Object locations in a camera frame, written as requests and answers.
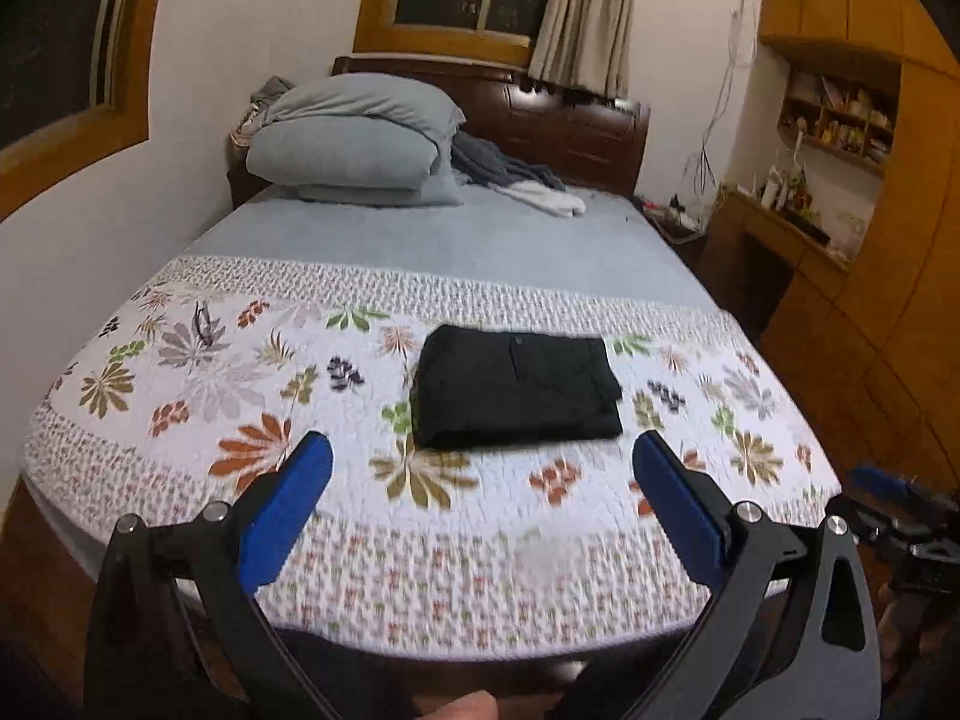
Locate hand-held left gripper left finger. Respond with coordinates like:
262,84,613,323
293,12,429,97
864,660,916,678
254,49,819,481
86,431,353,720

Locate white power strip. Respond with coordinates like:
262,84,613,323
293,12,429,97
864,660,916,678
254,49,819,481
645,199,703,230

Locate person's left hand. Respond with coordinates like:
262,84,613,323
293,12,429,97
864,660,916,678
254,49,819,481
416,692,497,720

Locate grey pillow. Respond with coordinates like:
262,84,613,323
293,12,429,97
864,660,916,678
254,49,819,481
246,120,466,209
262,73,467,147

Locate cluster of desk trinkets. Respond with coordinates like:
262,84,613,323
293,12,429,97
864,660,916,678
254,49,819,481
748,148,826,220

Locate dark grey blanket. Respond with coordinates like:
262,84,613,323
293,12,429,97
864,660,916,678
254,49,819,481
450,131,568,193

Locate cluster of small bottles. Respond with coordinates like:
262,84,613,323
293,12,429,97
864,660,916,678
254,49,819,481
780,73,898,163

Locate floral quilted bedspread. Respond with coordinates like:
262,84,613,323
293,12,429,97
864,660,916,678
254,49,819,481
22,255,845,665

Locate dark wooden headboard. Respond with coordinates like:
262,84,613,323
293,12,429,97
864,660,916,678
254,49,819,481
229,54,652,209

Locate grey crumpled garment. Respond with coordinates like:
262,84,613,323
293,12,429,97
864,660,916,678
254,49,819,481
229,76,301,147

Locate dark wooden bed frame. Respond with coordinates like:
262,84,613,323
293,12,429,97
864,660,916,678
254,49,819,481
7,476,590,698

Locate beige curtain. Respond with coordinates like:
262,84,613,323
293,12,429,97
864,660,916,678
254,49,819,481
527,0,643,98

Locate black pants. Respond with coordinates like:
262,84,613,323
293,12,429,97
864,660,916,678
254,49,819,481
411,325,625,451

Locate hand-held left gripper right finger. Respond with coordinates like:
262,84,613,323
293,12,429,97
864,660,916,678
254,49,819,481
551,431,882,720

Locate large wooden framed window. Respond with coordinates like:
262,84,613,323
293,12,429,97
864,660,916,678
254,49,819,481
0,0,178,223

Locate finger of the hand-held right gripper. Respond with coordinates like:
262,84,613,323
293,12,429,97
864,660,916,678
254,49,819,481
850,465,916,500

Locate wooden wall cabinet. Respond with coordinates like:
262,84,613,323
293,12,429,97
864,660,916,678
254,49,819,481
757,0,960,470

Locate hanging white cables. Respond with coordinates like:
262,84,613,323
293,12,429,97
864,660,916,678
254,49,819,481
684,0,760,190

